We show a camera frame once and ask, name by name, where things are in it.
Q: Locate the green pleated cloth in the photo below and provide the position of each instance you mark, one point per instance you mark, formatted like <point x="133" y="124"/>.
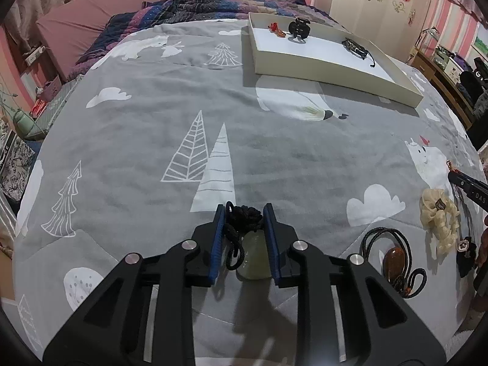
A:
<point x="57" y="103"/>

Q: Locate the red packet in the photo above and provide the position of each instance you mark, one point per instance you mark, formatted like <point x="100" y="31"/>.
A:
<point x="38" y="106"/>

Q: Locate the small white box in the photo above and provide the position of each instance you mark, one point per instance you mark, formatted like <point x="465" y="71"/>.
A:
<point x="453" y="70"/>

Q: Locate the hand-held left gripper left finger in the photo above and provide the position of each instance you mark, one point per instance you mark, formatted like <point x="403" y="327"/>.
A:
<point x="218" y="236"/>

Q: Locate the black hair claw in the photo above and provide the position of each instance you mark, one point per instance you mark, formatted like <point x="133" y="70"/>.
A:
<point x="299" y="28"/>

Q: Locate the pink headboard cushion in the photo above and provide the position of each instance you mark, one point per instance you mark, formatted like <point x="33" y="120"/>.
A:
<point x="84" y="19"/>

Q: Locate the desk lamp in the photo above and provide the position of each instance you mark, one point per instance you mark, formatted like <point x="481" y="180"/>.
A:
<point x="427" y="34"/>

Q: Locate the pink storage box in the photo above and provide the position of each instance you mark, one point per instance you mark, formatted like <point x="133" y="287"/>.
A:
<point x="52" y="89"/>

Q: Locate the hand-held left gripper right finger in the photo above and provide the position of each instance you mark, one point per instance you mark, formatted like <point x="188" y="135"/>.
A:
<point x="271" y="236"/>

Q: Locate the black scrunchie with charm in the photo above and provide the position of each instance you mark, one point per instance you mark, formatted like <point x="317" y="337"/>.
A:
<point x="466" y="259"/>

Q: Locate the black bag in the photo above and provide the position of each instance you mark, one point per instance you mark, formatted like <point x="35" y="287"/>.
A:
<point x="472" y="82"/>

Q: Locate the cream wardrobe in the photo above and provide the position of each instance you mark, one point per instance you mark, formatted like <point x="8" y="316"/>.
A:
<point x="381" y="11"/>

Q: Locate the white power strip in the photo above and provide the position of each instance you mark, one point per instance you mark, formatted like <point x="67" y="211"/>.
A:
<point x="34" y="55"/>

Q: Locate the shallow white cardboard tray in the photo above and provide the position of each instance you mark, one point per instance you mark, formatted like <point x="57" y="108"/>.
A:
<point x="305" y="51"/>

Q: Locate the orange pendant red knot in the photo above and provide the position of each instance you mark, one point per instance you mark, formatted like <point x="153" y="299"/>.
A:
<point x="280" y="33"/>

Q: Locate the purple blue striped quilt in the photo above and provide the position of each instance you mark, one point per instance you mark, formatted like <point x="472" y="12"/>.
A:
<point x="190" y="7"/>

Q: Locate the black white floral box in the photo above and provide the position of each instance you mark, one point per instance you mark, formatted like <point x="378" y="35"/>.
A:
<point x="15" y="164"/>

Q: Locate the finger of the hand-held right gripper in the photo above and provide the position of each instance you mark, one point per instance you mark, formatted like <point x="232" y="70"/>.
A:
<point x="472" y="190"/>

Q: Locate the green patterned box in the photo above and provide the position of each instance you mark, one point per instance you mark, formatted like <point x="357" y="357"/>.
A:
<point x="442" y="52"/>

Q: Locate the wooden desk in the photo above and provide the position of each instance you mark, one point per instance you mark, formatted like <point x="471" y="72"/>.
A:
<point x="423" y="63"/>

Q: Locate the cream scrunchie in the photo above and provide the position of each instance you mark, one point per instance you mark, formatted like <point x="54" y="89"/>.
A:
<point x="438" y="228"/>

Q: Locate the green thermos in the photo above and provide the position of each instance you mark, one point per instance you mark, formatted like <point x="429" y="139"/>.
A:
<point x="20" y="120"/>

